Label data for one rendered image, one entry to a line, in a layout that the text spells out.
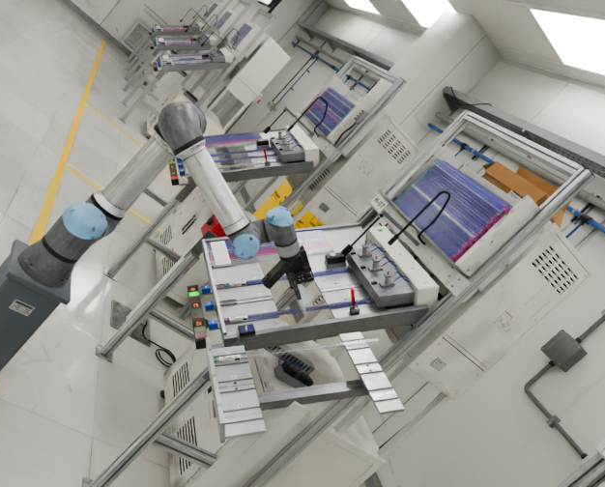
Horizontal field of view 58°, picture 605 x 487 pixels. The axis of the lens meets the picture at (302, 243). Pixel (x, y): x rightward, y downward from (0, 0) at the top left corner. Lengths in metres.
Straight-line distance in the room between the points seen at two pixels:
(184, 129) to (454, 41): 4.00
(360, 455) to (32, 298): 1.36
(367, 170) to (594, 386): 1.67
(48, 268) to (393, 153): 2.19
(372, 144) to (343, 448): 1.74
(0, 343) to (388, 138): 2.28
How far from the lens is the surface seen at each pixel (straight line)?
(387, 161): 3.31
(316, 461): 2.28
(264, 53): 6.29
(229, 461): 1.71
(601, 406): 3.22
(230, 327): 1.84
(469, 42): 5.37
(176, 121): 1.55
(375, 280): 1.98
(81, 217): 1.64
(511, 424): 3.38
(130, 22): 10.26
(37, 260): 1.71
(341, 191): 3.28
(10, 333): 1.81
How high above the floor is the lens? 1.40
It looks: 10 degrees down
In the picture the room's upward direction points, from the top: 44 degrees clockwise
